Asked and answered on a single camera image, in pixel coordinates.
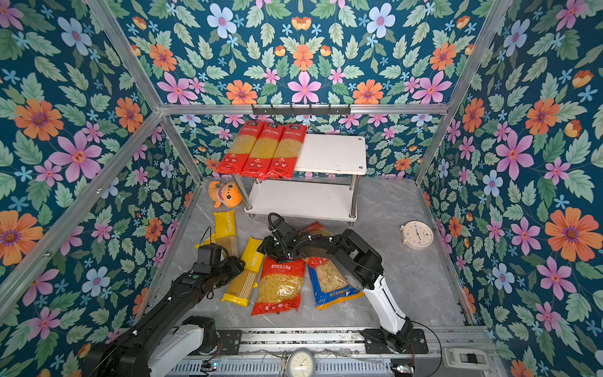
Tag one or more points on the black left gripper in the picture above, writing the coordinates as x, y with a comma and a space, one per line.
228, 261

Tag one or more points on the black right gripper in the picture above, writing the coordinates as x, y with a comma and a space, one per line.
267, 247

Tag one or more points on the red spaghetti bag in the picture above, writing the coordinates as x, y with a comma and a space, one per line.
261, 155
283, 163
235, 159

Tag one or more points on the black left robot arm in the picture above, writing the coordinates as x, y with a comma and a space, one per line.
162, 337

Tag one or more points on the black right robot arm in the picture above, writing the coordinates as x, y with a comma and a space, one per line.
358, 262

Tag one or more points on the blue pasta bag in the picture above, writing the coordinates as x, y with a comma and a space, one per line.
328, 284

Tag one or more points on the white two-tier shelf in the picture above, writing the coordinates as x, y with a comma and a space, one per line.
326, 185

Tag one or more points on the yellow spaghetti box hidden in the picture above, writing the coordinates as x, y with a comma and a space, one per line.
210, 239

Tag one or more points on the yellow spaghetti box back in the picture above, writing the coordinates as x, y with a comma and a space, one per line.
226, 233

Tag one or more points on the yellow spaghetti box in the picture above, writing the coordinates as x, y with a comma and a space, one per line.
241, 287
226, 233

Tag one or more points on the red macaroni bag upper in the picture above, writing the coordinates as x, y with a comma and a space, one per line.
316, 232

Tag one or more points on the red macaroni bag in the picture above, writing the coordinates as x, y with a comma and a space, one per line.
280, 287
316, 232

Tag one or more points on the yellow spaghetti box front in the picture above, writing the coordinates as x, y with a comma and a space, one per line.
241, 287

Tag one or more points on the red macaroni bag front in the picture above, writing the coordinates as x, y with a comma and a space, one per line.
280, 287

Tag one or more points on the orange plush toy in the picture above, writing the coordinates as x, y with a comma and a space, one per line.
225, 194

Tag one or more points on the round white clock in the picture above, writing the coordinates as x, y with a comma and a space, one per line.
416, 235

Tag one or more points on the round gauge front rail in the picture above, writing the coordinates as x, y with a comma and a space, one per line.
301, 363

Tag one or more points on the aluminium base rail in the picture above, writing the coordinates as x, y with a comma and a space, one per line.
351, 351

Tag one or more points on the black hook rail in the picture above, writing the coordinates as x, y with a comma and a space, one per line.
300, 110

